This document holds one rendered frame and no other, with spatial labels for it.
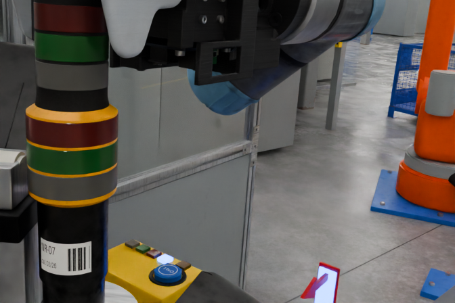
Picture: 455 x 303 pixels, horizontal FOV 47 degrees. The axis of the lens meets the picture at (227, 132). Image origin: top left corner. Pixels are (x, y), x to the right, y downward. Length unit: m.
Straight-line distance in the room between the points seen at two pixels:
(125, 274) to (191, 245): 0.85
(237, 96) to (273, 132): 4.46
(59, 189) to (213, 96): 0.27
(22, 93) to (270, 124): 4.52
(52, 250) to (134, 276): 0.53
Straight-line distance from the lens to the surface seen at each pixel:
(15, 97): 0.41
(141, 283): 0.79
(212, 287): 0.56
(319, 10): 0.39
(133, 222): 1.41
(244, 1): 0.31
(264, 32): 0.36
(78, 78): 0.25
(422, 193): 4.13
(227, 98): 0.50
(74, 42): 0.25
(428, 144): 4.07
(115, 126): 0.26
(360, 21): 0.47
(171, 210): 1.51
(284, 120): 5.02
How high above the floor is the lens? 1.48
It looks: 15 degrees down
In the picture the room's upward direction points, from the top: 4 degrees clockwise
